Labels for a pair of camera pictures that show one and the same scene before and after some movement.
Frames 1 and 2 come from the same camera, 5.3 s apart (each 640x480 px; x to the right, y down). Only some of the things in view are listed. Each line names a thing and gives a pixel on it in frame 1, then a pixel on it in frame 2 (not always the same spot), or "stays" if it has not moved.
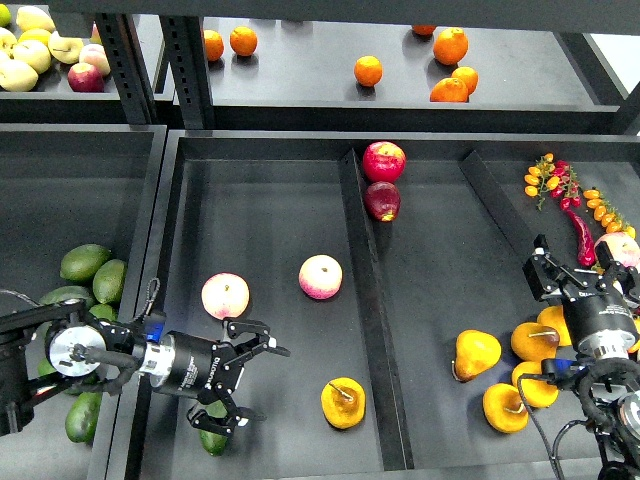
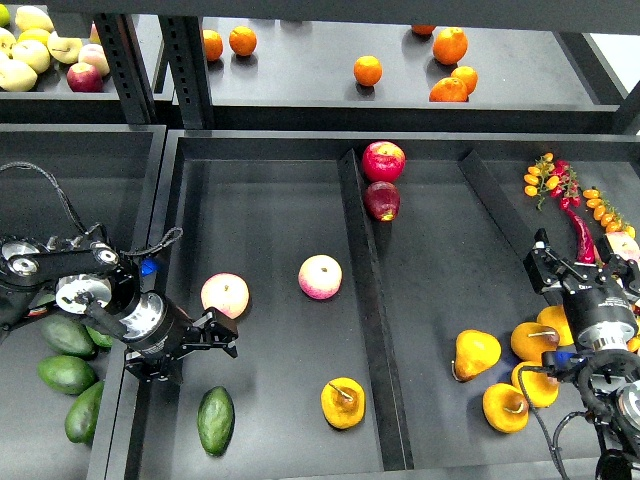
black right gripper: x=598 y=314 stays
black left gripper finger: x=260 y=340 → x=212 y=330
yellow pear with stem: x=343 y=402 stays
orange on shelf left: x=214 y=44 stays
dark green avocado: x=214 y=443 stays
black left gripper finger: x=218 y=412 → x=157 y=376
